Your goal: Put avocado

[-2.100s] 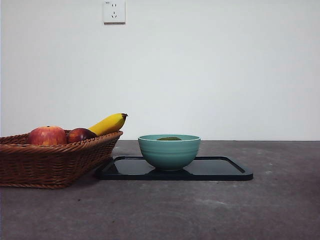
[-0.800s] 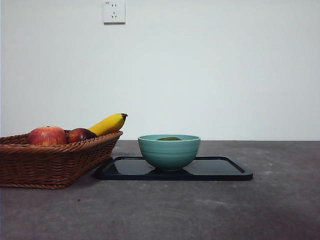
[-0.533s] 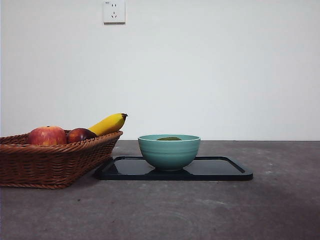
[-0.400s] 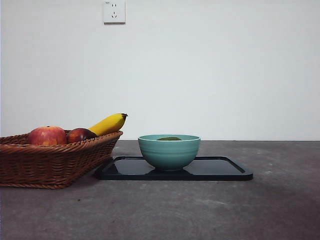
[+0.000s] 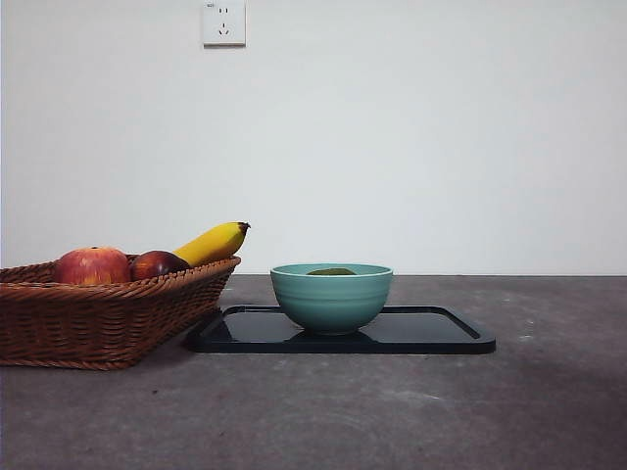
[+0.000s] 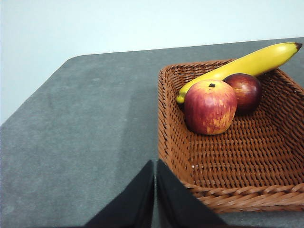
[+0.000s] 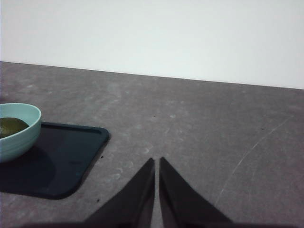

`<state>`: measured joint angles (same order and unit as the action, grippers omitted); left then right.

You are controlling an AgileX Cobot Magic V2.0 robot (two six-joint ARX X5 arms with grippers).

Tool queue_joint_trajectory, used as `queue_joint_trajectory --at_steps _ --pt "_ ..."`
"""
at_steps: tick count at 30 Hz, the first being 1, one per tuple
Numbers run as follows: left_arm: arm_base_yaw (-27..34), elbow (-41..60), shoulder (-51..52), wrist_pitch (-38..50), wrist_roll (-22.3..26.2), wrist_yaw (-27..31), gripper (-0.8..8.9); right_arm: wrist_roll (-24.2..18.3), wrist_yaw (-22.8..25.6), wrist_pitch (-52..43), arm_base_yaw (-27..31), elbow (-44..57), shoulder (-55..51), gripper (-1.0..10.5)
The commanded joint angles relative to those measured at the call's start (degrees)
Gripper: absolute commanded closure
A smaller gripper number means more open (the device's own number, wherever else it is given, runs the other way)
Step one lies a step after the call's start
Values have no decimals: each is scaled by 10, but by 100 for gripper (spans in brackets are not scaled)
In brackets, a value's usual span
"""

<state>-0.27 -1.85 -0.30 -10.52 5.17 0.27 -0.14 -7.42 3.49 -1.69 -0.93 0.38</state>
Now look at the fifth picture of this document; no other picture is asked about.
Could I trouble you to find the dark red plum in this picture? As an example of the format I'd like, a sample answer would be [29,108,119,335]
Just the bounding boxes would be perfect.
[128,250,192,282]

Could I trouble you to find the white wall socket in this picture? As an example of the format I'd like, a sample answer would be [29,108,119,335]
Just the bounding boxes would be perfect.
[202,0,247,48]

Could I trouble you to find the black rectangular tray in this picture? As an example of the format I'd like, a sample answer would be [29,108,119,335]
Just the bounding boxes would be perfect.
[183,305,497,354]

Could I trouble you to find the teal ribbed bowl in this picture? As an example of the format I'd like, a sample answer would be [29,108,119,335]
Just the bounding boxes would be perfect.
[269,262,395,337]

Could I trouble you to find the brown wicker basket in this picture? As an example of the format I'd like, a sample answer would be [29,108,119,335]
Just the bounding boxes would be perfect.
[0,254,242,371]

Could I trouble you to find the yellow banana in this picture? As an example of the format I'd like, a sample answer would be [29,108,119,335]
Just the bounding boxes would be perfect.
[170,220,252,268]

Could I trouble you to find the red apple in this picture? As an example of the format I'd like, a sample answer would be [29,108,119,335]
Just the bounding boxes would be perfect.
[53,246,132,286]

